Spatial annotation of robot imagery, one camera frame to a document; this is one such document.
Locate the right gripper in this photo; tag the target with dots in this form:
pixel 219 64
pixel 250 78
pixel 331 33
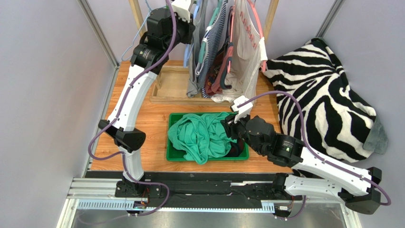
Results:
pixel 230 125

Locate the navy tank top maroon trim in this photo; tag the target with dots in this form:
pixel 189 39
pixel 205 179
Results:
pixel 236 149

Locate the green tank top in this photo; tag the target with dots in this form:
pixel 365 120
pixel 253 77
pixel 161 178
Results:
pixel 200 135

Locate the blue white striped tank top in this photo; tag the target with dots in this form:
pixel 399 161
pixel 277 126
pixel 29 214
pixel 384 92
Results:
pixel 202 72

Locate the grey tank top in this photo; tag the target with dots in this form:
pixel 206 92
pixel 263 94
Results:
pixel 192 52

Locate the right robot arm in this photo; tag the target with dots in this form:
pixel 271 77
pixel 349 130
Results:
pixel 315 175

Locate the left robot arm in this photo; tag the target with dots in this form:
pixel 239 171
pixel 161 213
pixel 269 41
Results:
pixel 166 28

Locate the maroon tank top dark trim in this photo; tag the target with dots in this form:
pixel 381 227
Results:
pixel 215 80

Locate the pink plastic hanger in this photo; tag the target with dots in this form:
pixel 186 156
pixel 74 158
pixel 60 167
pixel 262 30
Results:
pixel 248 38

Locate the teal plastic hanger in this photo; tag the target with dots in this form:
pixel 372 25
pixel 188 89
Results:
pixel 210 36

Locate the wooden clothes rack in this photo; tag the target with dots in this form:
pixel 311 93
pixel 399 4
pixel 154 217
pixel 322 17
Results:
pixel 170 85

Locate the zebra print blanket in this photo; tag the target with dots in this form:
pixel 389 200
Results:
pixel 314 92

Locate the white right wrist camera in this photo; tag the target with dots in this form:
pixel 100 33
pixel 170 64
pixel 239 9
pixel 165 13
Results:
pixel 242 107

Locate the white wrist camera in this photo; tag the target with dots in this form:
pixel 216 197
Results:
pixel 242 107
pixel 182 8

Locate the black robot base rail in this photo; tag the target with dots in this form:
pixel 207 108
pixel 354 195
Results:
pixel 186 192

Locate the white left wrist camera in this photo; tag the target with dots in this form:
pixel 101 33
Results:
pixel 182 8

